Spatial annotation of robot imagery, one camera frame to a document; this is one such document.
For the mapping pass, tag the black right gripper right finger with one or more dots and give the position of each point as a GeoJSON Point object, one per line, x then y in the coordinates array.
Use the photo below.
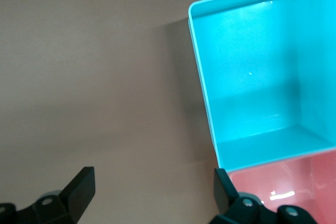
{"type": "Point", "coordinates": [228, 203]}

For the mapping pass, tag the blue plastic bin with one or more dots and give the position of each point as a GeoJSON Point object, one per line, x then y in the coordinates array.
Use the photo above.
{"type": "Point", "coordinates": [249, 77]}

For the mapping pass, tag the pink plastic bin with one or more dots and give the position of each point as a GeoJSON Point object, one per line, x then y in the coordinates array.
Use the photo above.
{"type": "Point", "coordinates": [302, 182]}

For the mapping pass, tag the brown table cover sheet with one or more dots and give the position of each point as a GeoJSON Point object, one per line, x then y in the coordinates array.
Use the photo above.
{"type": "Point", "coordinates": [92, 77]}

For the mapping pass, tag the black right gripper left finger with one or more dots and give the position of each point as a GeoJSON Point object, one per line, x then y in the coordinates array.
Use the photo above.
{"type": "Point", "coordinates": [76, 197]}

